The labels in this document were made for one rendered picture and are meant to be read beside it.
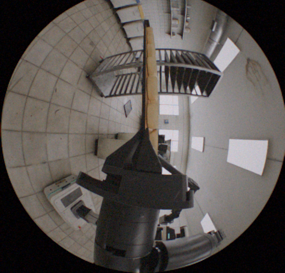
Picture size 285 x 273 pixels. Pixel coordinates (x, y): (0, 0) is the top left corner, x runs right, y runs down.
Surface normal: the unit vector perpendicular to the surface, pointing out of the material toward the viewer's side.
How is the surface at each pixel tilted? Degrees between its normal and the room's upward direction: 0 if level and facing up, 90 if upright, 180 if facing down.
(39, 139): 0
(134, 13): 92
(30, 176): 0
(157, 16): 90
